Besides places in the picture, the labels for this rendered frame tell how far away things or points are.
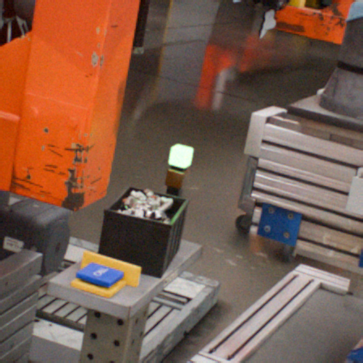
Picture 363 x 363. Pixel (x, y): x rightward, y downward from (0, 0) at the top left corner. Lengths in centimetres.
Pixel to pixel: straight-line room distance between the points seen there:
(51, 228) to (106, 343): 44
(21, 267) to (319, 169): 65
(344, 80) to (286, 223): 34
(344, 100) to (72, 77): 55
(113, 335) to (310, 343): 61
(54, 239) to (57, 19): 61
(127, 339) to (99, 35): 61
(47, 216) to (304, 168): 65
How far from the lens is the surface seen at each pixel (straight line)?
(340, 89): 201
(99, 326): 200
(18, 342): 217
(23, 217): 233
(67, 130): 200
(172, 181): 214
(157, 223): 192
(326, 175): 204
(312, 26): 612
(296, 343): 242
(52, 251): 237
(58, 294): 186
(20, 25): 278
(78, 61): 197
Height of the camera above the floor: 116
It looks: 15 degrees down
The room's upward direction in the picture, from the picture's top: 11 degrees clockwise
